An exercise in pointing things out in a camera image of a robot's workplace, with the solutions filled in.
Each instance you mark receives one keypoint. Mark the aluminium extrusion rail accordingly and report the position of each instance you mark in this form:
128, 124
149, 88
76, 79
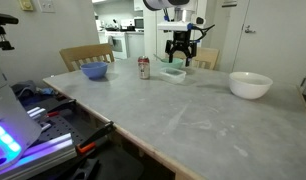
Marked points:
36, 113
43, 153
45, 127

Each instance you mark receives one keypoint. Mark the white door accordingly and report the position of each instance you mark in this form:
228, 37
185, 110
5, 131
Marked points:
276, 40

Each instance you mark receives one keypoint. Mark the wooden slat-back chair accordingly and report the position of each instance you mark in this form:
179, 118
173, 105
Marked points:
86, 51
208, 55

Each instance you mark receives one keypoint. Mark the red silver soda can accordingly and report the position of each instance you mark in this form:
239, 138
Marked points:
144, 68

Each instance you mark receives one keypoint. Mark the black camera on stand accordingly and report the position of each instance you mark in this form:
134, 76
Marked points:
3, 20

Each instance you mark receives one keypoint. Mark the silver wrist camera bar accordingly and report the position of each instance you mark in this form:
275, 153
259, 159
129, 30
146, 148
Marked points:
169, 26

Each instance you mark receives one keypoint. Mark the microwave oven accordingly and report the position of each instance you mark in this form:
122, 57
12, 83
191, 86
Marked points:
139, 23

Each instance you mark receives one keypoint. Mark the black orange bar clamp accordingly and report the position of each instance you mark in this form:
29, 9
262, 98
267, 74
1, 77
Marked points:
96, 133
64, 105

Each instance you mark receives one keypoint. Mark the gray cloth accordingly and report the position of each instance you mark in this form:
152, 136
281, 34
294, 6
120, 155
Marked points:
24, 88

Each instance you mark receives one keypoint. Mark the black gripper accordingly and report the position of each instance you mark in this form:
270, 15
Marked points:
182, 40

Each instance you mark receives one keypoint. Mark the gray wall sign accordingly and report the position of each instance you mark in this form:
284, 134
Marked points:
229, 3

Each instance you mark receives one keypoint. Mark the white kitchen cabinet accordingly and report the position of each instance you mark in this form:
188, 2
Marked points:
135, 45

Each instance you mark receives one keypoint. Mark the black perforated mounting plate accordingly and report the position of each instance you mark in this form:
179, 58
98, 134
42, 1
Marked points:
64, 128

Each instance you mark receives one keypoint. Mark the white wall light switch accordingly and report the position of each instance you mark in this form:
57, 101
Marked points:
46, 5

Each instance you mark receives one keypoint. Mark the clear plastic box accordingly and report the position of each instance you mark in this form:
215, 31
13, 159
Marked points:
173, 75

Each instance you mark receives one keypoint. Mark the blue plastic bowl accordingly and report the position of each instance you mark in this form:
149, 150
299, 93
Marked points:
93, 70

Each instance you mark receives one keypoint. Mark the yellowish wall thermostat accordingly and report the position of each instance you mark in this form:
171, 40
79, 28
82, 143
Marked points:
26, 4

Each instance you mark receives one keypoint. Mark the white robot base blue lights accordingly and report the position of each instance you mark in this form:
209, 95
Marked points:
9, 110

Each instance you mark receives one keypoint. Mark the white bowl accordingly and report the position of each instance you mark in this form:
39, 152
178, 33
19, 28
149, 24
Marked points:
249, 86

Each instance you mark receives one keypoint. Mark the white kitchen oven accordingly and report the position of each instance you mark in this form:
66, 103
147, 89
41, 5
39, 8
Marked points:
119, 43

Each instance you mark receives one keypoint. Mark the blue cloth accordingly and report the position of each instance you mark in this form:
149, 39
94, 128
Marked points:
48, 91

